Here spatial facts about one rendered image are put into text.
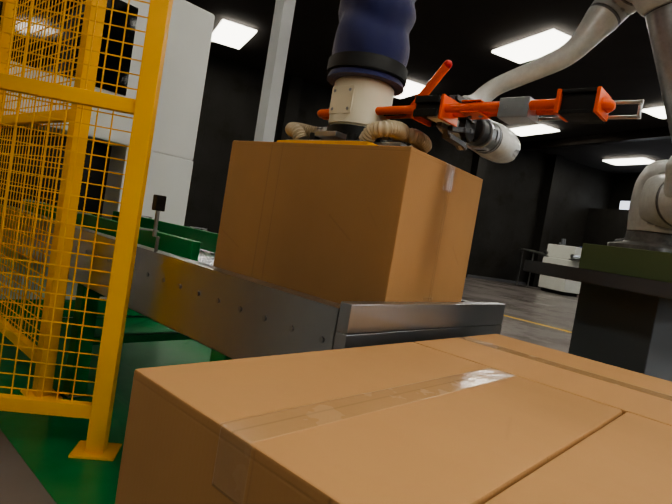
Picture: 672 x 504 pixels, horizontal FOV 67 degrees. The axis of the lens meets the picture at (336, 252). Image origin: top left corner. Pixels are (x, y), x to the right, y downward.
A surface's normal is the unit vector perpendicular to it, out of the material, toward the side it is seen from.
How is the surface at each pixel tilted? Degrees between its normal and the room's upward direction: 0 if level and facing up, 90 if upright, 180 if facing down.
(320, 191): 90
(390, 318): 90
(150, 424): 90
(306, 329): 90
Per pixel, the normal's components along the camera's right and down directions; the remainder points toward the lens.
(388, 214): -0.61, -0.07
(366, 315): 0.73, 0.15
